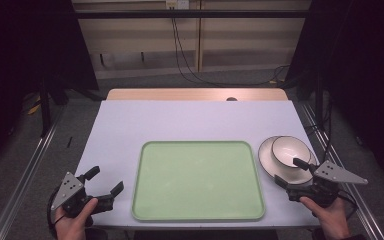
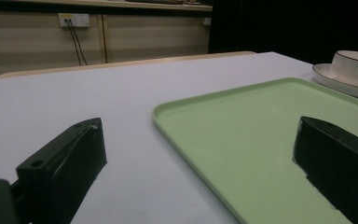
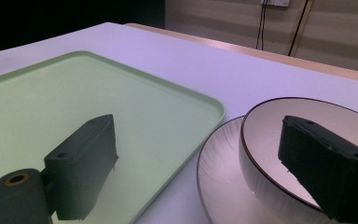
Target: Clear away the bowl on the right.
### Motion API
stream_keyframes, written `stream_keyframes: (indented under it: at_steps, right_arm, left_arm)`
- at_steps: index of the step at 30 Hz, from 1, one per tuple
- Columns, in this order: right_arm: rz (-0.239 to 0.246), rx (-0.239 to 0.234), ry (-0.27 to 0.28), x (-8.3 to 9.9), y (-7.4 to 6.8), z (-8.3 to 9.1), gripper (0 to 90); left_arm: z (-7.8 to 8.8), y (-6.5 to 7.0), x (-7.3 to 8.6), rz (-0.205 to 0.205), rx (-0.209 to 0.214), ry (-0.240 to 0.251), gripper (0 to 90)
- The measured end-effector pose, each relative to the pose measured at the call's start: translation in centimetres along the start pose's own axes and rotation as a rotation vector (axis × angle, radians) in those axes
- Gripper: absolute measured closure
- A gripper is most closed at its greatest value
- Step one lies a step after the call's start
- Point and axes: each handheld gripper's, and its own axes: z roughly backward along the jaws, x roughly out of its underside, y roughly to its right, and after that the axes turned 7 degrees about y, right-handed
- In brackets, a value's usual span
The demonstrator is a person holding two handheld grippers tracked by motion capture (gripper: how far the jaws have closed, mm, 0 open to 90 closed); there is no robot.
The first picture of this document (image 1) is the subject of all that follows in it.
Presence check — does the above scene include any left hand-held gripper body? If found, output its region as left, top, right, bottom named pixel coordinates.
left=50, top=171, right=115, bottom=219

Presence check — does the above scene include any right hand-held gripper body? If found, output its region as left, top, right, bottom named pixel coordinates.
left=286, top=160, right=369, bottom=208

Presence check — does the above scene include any white bowl with dark rim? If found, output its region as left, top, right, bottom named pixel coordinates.
left=271, top=135, right=312, bottom=170

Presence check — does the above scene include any white plate with dark rim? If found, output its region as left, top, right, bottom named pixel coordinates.
left=257, top=135, right=318, bottom=186

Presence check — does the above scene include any green tray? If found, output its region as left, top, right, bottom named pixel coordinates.
left=131, top=140, right=266, bottom=223

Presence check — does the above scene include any person's left hand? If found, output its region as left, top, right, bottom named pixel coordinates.
left=53, top=197, right=99, bottom=240

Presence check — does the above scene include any person's right hand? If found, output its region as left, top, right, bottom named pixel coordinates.
left=299, top=195, right=352, bottom=240

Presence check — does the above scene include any black metal stand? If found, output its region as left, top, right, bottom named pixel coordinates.
left=38, top=77, right=52, bottom=138

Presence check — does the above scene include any white table mat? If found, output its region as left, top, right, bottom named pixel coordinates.
left=74, top=100, right=321, bottom=231

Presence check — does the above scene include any black horizontal bar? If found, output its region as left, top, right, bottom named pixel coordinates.
left=74, top=9, right=311, bottom=20

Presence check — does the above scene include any aluminium rail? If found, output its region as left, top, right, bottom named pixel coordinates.
left=0, top=105, right=68, bottom=240
left=300, top=101, right=384, bottom=240

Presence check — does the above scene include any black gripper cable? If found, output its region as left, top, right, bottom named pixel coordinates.
left=336, top=189, right=360, bottom=222
left=45, top=186, right=66, bottom=240

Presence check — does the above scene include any white wall socket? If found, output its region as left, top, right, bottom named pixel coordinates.
left=165, top=0, right=191, bottom=10

